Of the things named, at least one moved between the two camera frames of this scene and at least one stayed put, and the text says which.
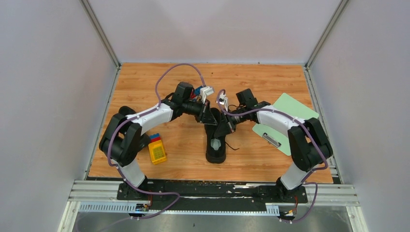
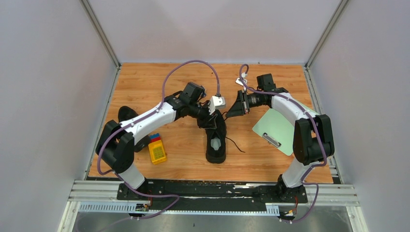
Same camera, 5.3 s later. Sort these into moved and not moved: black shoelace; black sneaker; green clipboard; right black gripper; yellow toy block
Moved: right black gripper; black shoelace
Not moved: yellow toy block; green clipboard; black sneaker
